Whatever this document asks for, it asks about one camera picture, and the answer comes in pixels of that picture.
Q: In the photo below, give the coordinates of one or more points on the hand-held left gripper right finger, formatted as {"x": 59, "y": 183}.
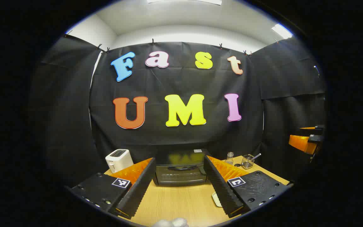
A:
{"x": 221, "y": 189}

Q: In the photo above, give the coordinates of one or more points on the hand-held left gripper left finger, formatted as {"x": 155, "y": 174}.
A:
{"x": 139, "y": 189}

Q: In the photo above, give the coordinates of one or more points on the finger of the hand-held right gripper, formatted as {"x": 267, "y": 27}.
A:
{"x": 318, "y": 128}
{"x": 301, "y": 143}

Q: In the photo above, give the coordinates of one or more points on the white square plate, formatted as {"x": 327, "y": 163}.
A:
{"x": 216, "y": 199}

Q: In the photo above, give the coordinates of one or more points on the black electric oven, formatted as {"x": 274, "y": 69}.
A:
{"x": 181, "y": 173}

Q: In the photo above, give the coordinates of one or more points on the clear glass bottle yellow label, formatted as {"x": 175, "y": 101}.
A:
{"x": 229, "y": 159}

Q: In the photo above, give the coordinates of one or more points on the white toaster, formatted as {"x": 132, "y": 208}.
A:
{"x": 118, "y": 159}

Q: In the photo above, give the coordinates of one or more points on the ceiling light panel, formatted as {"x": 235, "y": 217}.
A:
{"x": 281, "y": 31}
{"x": 184, "y": 1}

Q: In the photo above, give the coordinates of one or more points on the black backdrop cloth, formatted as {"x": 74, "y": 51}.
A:
{"x": 181, "y": 82}

